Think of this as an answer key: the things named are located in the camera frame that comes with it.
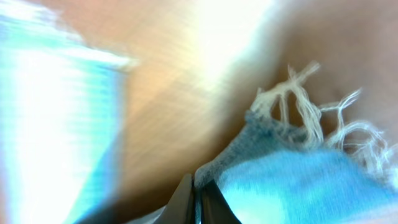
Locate blue denim jeans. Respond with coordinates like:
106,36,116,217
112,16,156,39
1,1,397,223

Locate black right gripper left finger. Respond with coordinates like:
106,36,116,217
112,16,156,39
126,174,195,224

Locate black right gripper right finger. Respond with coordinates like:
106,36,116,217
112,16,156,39
200,180,241,224

